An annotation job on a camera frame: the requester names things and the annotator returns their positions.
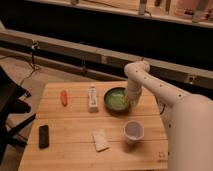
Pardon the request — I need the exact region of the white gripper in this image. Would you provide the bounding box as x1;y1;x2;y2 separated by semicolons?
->
125;84;142;106

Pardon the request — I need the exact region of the green ceramic bowl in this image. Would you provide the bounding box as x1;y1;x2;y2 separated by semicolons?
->
104;87;130;113

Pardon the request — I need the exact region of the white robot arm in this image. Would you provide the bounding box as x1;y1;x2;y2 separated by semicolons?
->
124;61;213;171

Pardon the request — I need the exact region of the clear plastic cup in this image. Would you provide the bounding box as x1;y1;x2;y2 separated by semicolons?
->
123;121;144;145

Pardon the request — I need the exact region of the orange carrot toy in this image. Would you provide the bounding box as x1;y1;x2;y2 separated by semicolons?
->
60;90;68;106

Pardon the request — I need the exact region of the black phone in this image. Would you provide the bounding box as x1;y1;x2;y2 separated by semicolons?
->
39;125;49;149

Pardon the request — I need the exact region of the black chair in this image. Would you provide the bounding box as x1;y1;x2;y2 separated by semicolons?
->
0;66;35;164

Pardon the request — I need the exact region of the black floor cable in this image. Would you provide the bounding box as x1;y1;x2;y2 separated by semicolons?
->
0;44;42;88

